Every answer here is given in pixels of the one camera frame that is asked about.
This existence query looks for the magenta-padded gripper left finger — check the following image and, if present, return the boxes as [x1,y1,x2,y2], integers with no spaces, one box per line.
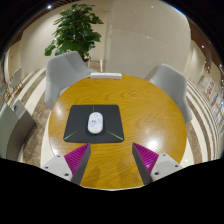
[40,142,92,186]

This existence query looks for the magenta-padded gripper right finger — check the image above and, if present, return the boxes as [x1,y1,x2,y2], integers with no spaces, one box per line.
[131,142,184,186]

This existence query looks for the white cartoon-print computer mouse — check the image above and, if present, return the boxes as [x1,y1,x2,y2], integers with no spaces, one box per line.
[87,112,105,135]

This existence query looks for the black green-lined mouse pad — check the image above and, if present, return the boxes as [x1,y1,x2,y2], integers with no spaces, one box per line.
[62,104,125,144]

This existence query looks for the white power strip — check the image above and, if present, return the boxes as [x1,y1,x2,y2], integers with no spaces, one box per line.
[89,72,123,80]

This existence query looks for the green potted plant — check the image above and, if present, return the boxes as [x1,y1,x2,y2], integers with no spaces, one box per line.
[44,3,105,63]

